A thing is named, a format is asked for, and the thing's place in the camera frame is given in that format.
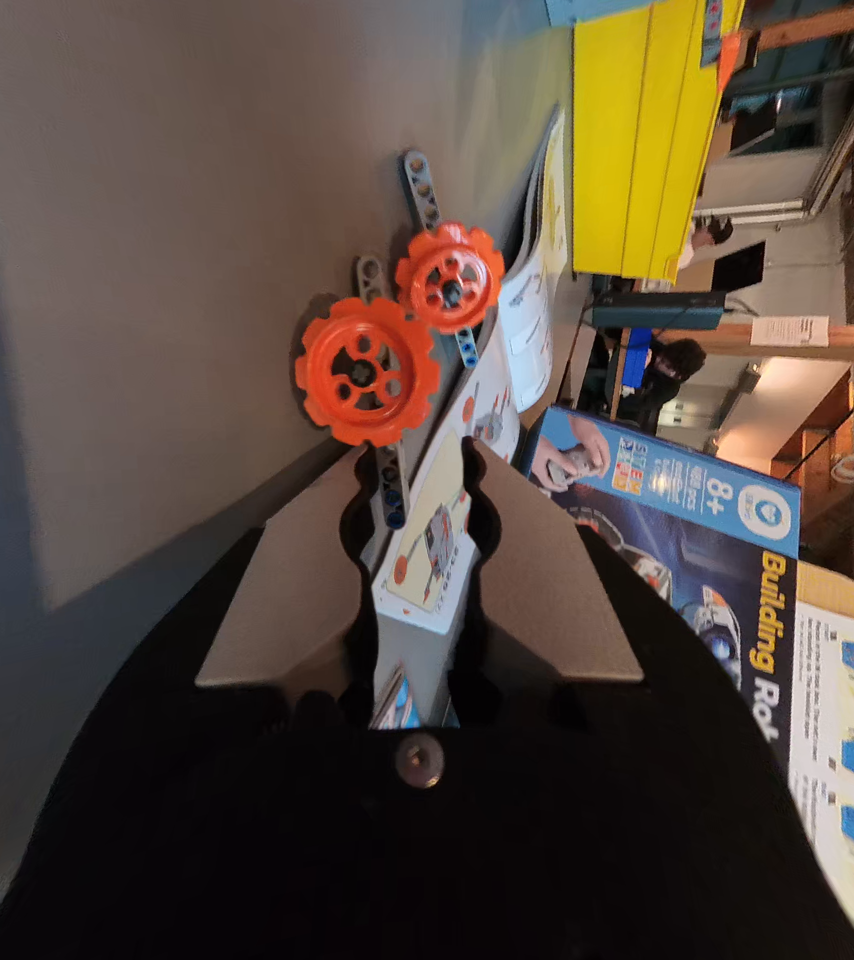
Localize blue robot kit box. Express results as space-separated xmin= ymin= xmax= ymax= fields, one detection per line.
xmin=520 ymin=405 xmax=803 ymax=744

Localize grey desk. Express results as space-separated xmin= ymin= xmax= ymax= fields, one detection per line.
xmin=0 ymin=0 xmax=601 ymax=927

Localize white poster with blocks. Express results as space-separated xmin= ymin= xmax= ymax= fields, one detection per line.
xmin=787 ymin=558 xmax=854 ymax=960

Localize white paper notice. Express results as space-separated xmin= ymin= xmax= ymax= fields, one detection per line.
xmin=753 ymin=315 xmax=832 ymax=348

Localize blue plastic tray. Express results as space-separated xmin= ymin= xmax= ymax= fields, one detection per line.
xmin=620 ymin=330 xmax=655 ymax=393

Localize white instruction booklet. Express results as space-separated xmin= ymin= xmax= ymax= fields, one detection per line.
xmin=370 ymin=105 xmax=571 ymax=635

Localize orange wheel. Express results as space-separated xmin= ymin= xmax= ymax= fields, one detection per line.
xmin=395 ymin=150 xmax=507 ymax=370
xmin=294 ymin=253 xmax=443 ymax=531

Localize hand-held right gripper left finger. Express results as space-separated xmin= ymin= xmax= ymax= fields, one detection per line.
xmin=194 ymin=444 xmax=379 ymax=725

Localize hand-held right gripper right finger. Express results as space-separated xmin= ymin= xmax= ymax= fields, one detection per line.
xmin=449 ymin=437 xmax=646 ymax=725

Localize yellow plastic bin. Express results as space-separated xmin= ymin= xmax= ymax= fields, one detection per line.
xmin=571 ymin=0 xmax=747 ymax=285

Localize loose toy building parts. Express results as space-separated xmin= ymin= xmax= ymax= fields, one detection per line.
xmin=700 ymin=0 xmax=745 ymax=91

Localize dark tower device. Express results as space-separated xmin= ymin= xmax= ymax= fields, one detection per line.
xmin=590 ymin=291 xmax=728 ymax=331

